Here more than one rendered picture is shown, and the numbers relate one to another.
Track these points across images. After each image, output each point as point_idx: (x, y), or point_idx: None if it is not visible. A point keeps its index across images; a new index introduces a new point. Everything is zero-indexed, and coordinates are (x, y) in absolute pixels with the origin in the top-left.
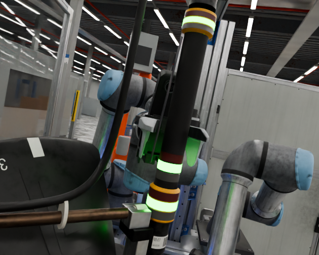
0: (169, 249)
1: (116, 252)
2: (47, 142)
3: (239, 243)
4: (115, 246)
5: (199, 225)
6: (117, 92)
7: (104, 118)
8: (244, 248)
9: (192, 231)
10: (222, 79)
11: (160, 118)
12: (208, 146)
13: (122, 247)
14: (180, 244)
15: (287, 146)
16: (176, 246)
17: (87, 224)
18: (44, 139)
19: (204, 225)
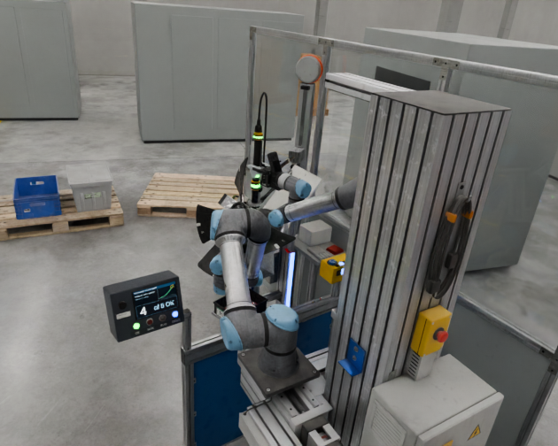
0: (316, 353)
1: (286, 237)
2: (290, 173)
3: (256, 357)
4: (290, 239)
5: (307, 360)
6: None
7: None
8: (248, 353)
9: (325, 403)
10: (355, 193)
11: (268, 166)
12: (340, 289)
13: (289, 241)
14: (315, 367)
15: (230, 210)
16: (315, 362)
17: (269, 190)
18: (290, 173)
19: (303, 365)
